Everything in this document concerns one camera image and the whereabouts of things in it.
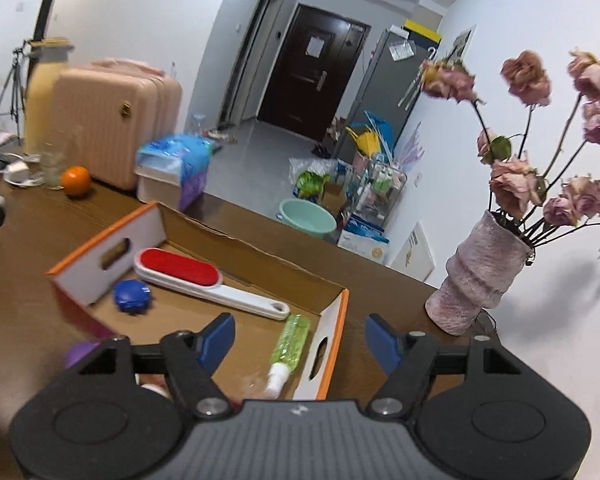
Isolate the yellow thermos jug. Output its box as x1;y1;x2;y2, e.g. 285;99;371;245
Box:
24;37;74;155

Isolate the blue tissue pack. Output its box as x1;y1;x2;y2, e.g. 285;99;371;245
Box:
134;134;212;201

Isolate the yellow box on fridge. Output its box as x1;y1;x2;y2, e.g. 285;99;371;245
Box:
403;20;442;44

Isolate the clear glass jar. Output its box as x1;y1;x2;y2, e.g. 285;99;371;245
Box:
40;126;82;191

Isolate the green plastic basin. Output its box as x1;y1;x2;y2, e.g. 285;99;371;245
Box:
277;198;337;238

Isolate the green tube white cap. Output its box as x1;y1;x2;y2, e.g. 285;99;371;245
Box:
264;314;311;399

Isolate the red white lint brush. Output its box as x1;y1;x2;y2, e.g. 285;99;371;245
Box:
134;247;290;321

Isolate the orange fruit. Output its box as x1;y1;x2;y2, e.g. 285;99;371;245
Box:
60;166;92;198

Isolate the pink ribbed suitcase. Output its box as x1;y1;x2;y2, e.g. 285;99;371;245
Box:
47;58;183;191

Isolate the grey refrigerator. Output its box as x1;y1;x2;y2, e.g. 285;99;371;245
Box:
349;25;438;148

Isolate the yellow blue bag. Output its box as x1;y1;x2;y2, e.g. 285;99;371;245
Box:
344;110;394;162

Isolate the pink textured vase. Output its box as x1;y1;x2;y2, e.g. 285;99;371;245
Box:
425;211;535;336

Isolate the orange red cardboard box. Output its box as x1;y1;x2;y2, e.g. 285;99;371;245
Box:
47;203;349;401

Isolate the purple plastic gear cap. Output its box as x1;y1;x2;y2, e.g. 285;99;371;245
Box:
65;341;100;370

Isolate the wire storage rack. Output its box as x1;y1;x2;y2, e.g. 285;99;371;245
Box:
349;152;407;228

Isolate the dark brown door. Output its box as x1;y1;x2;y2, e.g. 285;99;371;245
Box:
257;4;370;141

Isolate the dried pink rose bouquet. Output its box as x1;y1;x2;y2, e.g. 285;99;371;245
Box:
418;48;600;262

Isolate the blue plastic gear cap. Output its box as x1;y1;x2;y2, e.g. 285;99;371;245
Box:
114;280;152;315

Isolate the white charger cable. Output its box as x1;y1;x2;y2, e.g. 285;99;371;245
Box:
2;158;46;188

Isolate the camera tripod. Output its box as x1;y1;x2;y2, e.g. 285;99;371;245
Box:
0;39;31;145

